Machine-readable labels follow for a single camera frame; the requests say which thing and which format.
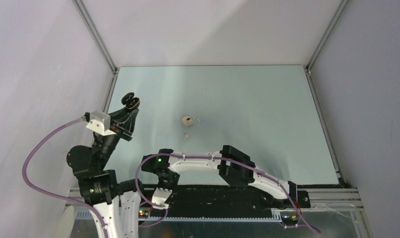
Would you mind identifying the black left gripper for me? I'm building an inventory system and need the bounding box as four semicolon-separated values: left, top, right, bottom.
92;104;138;168

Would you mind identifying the black glossy earbud charging case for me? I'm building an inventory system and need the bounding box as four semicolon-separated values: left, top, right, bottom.
121;92;140;110

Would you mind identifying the beige square earbud case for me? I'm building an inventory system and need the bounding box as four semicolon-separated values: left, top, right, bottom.
182;116;194;127

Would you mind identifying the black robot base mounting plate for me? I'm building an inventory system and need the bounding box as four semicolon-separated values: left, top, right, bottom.
152;185;311;216

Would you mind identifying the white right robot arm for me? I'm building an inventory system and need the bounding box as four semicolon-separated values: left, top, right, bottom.
136;145;311;210

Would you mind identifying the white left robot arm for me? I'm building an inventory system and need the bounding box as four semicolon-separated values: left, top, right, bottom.
67;108;146;238

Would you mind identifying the left green circuit board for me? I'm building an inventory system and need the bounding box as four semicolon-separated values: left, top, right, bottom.
138;210;150;219

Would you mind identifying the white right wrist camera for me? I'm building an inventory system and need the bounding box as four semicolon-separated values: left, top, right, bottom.
151;187;173;210

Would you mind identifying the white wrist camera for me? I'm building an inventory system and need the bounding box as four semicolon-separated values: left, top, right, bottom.
84;111;116;136
151;187;173;210

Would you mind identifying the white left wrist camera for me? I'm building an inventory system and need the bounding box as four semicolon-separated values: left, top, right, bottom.
84;111;116;136

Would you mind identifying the white slotted cable duct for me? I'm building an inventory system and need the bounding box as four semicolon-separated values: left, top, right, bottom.
75;209;282;222

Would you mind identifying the left aluminium frame post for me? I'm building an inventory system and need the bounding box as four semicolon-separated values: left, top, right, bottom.
72;0;117;73

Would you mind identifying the aluminium frame post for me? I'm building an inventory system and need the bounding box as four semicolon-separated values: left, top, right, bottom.
72;0;117;73
305;0;351;75

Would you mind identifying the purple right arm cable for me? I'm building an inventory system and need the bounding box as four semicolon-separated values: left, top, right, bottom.
135;153;321;234

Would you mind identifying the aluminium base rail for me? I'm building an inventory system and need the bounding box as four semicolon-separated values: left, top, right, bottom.
306;188;364;212

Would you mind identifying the right aluminium frame post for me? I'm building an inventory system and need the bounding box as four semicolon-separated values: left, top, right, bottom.
305;0;351;75

